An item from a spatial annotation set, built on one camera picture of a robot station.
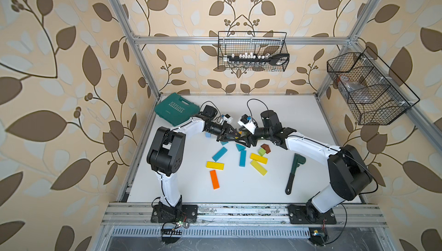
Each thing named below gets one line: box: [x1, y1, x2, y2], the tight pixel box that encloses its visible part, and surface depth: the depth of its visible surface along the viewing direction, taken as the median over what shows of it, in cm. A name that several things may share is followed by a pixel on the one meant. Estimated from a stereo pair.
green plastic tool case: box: [153, 92, 201, 127], surface depth 110 cm
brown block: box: [260, 143, 272, 155], surface depth 95 cm
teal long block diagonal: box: [211, 146, 228, 162], surface depth 95 cm
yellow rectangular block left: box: [206, 161, 225, 171], surface depth 91 cm
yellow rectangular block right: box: [249, 153, 269, 165], surface depth 93 cm
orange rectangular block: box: [209, 169, 220, 190], surface depth 86 cm
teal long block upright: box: [239, 150, 247, 167], surface depth 93 cm
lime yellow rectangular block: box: [249, 159, 268, 177], surface depth 91 cm
